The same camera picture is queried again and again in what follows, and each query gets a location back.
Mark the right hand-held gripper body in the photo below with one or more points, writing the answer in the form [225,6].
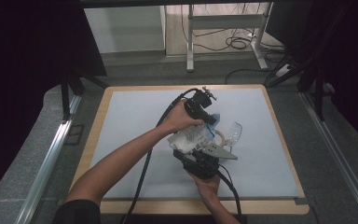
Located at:
[203,168]

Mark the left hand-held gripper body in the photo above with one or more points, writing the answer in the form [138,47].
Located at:
[197,107]

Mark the white and blue bag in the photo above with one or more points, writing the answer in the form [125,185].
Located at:
[189,138]

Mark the person's right hand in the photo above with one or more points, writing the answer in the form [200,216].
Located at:
[208,186]

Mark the person's left hand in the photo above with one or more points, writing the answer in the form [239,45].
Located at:
[178,119]

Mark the white table mat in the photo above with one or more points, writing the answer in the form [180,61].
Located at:
[261,174]

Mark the wooden table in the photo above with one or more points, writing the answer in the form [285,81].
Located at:
[261,207]

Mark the white power strip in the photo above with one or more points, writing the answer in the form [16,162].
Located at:
[282,71]

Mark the black metal stand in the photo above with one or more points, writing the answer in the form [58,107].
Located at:
[319,93]
[65,99]

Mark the person's black shirt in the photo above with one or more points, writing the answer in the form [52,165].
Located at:
[77,213]

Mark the dark curtain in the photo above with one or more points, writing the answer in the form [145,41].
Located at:
[21,77]
[348,56]

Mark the white metal desk frame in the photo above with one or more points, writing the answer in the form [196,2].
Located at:
[190,46]

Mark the aluminium floor rail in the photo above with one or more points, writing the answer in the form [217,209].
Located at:
[45,174]
[341,161]

